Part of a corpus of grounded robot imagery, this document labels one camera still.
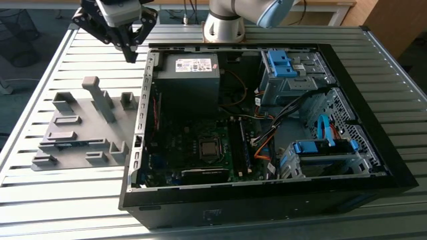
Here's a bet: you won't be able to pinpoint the grey metal disk bay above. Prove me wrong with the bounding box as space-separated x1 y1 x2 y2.
279 139 374 180

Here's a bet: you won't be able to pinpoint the long white desk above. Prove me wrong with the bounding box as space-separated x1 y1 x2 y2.
0 0 83 11

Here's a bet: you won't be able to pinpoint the green motherboard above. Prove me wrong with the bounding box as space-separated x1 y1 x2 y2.
145 117 269 187

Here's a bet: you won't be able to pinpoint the yellow thin wire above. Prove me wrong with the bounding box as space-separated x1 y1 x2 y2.
219 70 249 108

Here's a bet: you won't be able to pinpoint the grey metal drive cage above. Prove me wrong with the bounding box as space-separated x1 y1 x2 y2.
259 49 338 107

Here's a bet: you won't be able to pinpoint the orange flat wire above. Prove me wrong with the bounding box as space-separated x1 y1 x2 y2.
254 132 281 162

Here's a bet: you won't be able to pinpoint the brown wooden cabinet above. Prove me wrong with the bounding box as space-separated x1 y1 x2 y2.
342 0 427 60

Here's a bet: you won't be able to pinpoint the black mesh waste basket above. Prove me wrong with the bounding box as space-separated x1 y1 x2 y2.
0 8 42 68

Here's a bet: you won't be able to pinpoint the large blue drive latch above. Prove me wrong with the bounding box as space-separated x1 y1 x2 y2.
267 50 298 79

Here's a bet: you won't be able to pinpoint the blue RAM stick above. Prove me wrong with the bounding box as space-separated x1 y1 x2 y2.
55 141 91 149

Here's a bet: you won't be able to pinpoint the grey parts rack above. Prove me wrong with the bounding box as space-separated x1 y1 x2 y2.
30 76 142 172

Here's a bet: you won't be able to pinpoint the silver CPU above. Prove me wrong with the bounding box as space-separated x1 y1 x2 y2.
202 141 221 156

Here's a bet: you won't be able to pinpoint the black RAM slot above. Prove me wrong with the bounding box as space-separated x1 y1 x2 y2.
229 116 243 176

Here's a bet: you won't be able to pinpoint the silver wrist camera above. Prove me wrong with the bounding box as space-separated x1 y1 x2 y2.
99 0 142 28

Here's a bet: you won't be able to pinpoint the CPU socket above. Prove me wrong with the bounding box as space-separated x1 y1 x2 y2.
198 134 225 164

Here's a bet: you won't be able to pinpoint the red thin wire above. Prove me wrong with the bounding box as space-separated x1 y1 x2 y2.
153 96 161 132

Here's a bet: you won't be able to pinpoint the blue flat wire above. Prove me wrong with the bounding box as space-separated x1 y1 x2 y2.
317 114 337 147

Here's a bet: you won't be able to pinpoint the coloured power wires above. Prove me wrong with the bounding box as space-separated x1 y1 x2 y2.
238 113 275 121

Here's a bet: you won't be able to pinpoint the grey power supply unit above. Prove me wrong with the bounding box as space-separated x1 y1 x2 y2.
154 53 222 118

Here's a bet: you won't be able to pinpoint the hard disk in blue carrier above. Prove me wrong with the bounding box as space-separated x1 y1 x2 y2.
293 139 361 157

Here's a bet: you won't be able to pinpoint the black graphics card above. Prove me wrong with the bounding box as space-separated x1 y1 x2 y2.
181 166 231 185

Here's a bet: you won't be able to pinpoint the black cable bundle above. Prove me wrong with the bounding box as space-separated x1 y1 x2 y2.
251 88 322 147

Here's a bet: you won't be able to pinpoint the black desk cable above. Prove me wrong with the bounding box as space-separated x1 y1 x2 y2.
297 0 309 26

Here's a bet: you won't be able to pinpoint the grey furniture foot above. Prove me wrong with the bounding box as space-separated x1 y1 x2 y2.
0 74 15 95

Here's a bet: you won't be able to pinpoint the black PC case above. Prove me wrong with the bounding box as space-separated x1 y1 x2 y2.
118 42 421 231

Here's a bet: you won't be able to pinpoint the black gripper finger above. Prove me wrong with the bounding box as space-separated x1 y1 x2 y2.
71 8 138 63
130 8 159 63

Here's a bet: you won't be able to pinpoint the black hanging cable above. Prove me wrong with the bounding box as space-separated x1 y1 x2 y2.
182 0 199 25

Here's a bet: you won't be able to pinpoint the blue disk bay latch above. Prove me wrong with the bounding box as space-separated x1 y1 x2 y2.
279 149 293 174

